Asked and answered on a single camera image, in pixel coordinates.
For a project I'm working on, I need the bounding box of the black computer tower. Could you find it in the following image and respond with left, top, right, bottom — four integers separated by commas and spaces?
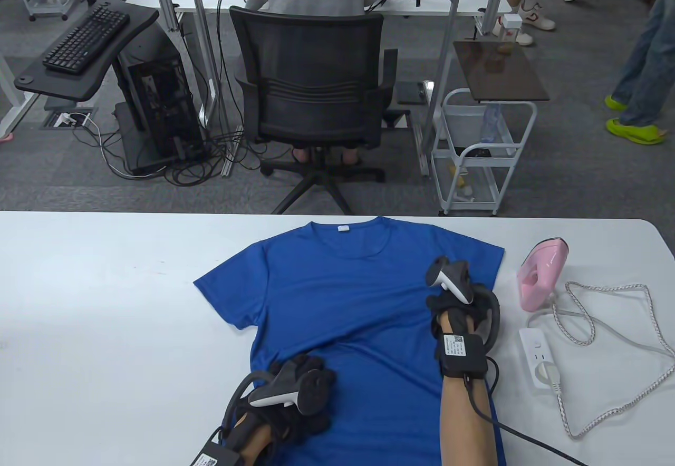
113, 39, 210, 176

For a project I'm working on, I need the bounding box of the white rolling cart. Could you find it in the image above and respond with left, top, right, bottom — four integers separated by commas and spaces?
431, 88, 537, 217

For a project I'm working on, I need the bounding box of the person's right hand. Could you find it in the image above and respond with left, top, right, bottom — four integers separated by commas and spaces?
426, 288, 494, 338

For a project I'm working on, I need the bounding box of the floor socket box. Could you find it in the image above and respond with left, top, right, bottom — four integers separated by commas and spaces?
41, 109, 98, 129

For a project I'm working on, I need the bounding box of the black wrist sensor box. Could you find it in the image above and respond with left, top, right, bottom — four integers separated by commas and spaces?
439, 333, 487, 380
189, 440, 240, 466

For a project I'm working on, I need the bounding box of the black keyboard tray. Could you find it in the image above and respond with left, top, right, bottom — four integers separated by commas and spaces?
14, 1, 160, 102

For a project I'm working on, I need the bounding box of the black mesh office chair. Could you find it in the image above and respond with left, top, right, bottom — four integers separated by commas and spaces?
229, 6, 412, 215

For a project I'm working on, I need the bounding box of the person's left hand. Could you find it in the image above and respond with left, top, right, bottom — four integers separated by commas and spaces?
232, 354, 338, 438

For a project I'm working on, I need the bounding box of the white table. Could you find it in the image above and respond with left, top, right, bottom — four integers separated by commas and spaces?
0, 211, 675, 466

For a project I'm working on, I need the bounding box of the white power strip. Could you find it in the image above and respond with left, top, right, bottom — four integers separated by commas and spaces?
518, 327, 561, 385

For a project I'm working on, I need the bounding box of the black white controller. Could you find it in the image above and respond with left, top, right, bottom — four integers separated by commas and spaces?
426, 257, 500, 353
220, 361, 337, 435

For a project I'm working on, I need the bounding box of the blue t-shirt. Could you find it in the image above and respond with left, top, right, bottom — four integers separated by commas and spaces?
193, 217, 508, 466

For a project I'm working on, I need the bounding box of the black cable bundle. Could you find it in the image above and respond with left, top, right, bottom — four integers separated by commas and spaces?
74, 113, 264, 187

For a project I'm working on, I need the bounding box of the clear plastic water bottle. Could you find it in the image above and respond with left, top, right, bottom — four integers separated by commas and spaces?
479, 103, 503, 144

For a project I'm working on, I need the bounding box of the small yellow item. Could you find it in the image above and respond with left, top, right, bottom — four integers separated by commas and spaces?
448, 164, 474, 197

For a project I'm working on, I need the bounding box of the brown cart top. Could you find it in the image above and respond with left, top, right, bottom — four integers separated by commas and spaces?
454, 41, 550, 103

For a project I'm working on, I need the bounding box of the black keyboard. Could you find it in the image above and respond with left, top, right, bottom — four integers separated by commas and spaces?
42, 5, 130, 75

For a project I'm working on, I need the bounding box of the white braided iron cord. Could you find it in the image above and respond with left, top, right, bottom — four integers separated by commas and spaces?
538, 281, 675, 439

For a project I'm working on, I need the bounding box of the person's left forearm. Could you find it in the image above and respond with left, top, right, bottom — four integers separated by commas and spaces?
221, 413, 277, 466

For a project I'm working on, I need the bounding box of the pink electric iron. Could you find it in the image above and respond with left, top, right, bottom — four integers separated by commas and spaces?
516, 239, 570, 313

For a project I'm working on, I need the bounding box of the white power strip cable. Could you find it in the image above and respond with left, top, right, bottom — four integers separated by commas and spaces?
527, 305, 675, 357

